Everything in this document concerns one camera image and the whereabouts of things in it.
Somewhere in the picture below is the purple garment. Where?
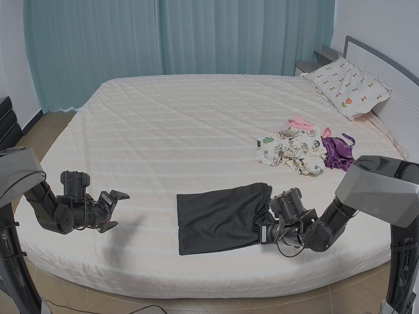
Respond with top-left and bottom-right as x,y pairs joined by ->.
321,133 -> 355,171

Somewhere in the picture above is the bed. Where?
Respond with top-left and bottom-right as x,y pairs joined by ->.
13,35 -> 419,300

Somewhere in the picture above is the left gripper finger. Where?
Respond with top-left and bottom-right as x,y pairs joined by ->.
96,220 -> 119,234
110,190 -> 131,203

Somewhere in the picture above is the black cable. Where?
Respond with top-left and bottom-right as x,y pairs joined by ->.
43,300 -> 162,314
0,170 -> 48,203

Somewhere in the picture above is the grey white bedside table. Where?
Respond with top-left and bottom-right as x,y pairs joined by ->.
295,44 -> 341,77

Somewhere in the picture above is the black chest of drawers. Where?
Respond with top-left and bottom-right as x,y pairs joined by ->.
0,97 -> 23,143

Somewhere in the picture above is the blue-green curtain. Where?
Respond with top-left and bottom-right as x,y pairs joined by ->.
158,0 -> 337,77
24,0 -> 161,112

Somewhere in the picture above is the pink garment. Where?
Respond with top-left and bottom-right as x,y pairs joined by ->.
287,115 -> 316,131

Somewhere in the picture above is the white printed pyjama top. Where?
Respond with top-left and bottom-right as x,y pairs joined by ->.
255,125 -> 328,176

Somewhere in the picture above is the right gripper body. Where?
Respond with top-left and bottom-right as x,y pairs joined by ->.
258,219 -> 279,245

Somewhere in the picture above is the white printed pillow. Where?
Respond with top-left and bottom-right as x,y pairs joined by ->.
301,56 -> 392,122

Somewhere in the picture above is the black T-shirt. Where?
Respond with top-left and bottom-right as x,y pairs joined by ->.
177,183 -> 274,256

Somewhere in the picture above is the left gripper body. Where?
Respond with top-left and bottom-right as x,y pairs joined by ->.
92,191 -> 116,230

